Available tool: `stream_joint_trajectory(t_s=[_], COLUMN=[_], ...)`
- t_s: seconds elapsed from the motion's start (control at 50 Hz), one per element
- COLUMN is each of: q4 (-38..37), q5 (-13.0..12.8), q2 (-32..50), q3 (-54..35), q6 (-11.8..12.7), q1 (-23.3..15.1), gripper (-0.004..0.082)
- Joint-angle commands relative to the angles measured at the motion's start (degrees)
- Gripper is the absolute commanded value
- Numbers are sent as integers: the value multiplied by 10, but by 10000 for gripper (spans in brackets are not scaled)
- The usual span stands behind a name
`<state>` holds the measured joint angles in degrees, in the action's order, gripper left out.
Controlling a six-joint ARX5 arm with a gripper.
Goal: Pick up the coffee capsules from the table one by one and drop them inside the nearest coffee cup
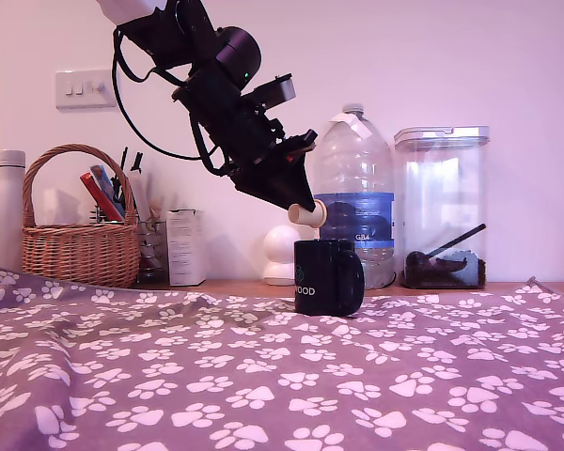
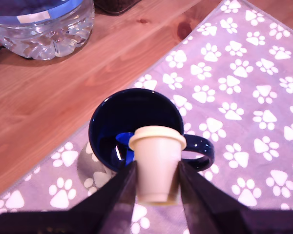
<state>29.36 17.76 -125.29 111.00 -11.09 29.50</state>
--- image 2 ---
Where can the cream coffee capsule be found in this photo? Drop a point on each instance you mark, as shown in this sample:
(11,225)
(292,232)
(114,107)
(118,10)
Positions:
(156,165)

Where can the blue coffee capsule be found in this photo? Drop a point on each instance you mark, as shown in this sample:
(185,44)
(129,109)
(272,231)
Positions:
(124,141)

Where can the dark blue coffee mug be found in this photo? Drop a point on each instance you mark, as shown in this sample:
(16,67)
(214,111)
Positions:
(134,114)

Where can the large clear water bottle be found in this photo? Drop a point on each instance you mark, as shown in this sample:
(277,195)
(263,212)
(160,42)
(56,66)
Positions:
(39,26)

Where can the dark jar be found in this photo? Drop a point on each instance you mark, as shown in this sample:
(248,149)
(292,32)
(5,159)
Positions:
(114,5)

